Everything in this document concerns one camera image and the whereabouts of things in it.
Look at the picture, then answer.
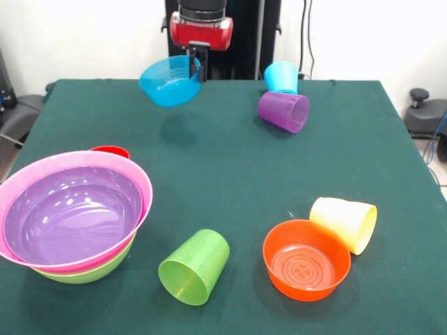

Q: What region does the pink bowl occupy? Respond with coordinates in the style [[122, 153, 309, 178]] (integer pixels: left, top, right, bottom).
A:
[[0, 150, 154, 274]]

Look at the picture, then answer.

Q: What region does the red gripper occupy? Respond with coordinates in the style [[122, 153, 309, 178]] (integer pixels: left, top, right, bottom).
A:
[[169, 10, 234, 84]]

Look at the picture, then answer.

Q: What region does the dark green table cloth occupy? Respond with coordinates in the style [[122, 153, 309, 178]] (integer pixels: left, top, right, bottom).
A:
[[0, 78, 447, 335]]

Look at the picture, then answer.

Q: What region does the black cable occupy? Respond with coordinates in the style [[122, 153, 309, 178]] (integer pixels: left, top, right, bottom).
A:
[[307, 0, 316, 80], [298, 0, 307, 73]]

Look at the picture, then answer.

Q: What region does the blue cup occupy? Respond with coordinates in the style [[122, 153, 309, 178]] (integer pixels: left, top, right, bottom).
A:
[[263, 61, 299, 95]]

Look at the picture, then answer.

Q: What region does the blue bowl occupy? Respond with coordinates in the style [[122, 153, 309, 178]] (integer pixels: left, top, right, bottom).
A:
[[138, 54, 203, 107]]

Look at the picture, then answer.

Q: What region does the yellow cup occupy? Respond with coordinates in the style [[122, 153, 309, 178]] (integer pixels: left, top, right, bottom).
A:
[[309, 197, 379, 256]]

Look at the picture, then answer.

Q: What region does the green cup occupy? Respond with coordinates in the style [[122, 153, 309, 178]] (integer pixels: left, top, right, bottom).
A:
[[158, 228, 231, 307]]

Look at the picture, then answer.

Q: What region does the purple cup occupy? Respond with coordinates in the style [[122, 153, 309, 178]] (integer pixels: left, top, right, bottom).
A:
[[257, 91, 311, 134]]

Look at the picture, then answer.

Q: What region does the orange bowl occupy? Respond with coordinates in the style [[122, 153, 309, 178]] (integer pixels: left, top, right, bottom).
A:
[[262, 218, 352, 302]]

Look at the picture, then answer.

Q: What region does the blue cable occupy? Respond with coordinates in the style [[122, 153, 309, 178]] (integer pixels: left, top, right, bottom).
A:
[[423, 111, 447, 165]]

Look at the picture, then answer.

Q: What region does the black equipment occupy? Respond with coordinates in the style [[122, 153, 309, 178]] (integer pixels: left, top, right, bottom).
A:
[[0, 48, 18, 112]]

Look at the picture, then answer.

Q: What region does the red cup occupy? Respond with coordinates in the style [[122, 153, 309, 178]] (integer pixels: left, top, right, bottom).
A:
[[89, 145, 131, 161]]

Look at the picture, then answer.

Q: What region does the purple bowl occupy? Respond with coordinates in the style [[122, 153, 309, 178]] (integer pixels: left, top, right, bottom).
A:
[[3, 165, 144, 266]]

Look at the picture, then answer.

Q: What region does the green bowl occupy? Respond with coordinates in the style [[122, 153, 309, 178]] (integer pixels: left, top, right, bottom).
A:
[[31, 232, 138, 285]]

